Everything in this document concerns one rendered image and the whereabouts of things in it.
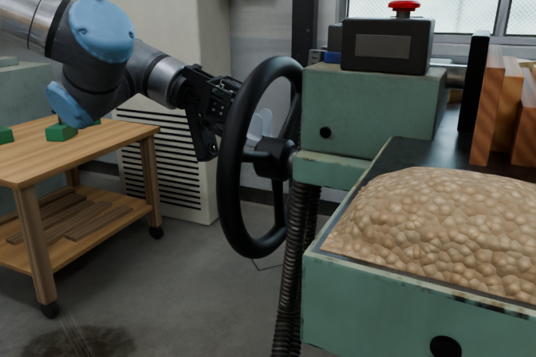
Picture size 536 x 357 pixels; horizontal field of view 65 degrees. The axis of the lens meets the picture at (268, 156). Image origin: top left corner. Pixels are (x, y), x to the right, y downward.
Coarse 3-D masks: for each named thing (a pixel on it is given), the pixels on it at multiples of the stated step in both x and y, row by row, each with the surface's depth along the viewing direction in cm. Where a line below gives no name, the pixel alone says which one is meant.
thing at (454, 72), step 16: (480, 32) 42; (480, 48) 38; (432, 64) 44; (480, 64) 38; (448, 80) 43; (464, 80) 40; (480, 80) 39; (464, 96) 40; (464, 112) 40; (464, 128) 41
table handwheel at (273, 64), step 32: (288, 64) 57; (256, 96) 50; (224, 128) 49; (288, 128) 62; (224, 160) 48; (256, 160) 54; (288, 160) 58; (224, 192) 49; (224, 224) 51; (256, 256) 58
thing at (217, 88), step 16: (176, 80) 75; (192, 80) 75; (208, 80) 72; (224, 80) 75; (176, 96) 75; (192, 96) 76; (208, 96) 72; (224, 96) 71; (208, 112) 74; (224, 112) 73
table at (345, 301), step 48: (384, 144) 39; (432, 144) 39; (336, 288) 22; (384, 288) 21; (432, 288) 20; (336, 336) 23; (384, 336) 21; (432, 336) 20; (480, 336) 19; (528, 336) 18
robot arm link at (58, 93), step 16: (64, 80) 67; (128, 80) 75; (48, 96) 70; (64, 96) 67; (80, 96) 67; (96, 96) 68; (112, 96) 71; (128, 96) 77; (64, 112) 71; (80, 112) 69; (96, 112) 71; (80, 128) 72
